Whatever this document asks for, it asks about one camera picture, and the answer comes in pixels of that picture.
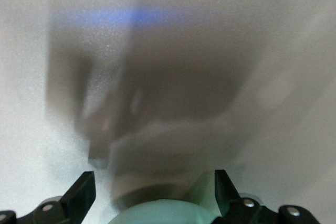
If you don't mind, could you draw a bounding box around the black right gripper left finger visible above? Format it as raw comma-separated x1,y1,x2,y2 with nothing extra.
0,170,97,224

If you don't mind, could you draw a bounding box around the light green bowl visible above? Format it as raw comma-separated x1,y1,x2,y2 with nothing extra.
111,173,220,224

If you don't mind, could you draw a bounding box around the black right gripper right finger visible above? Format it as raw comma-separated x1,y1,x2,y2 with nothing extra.
214,169,321,224

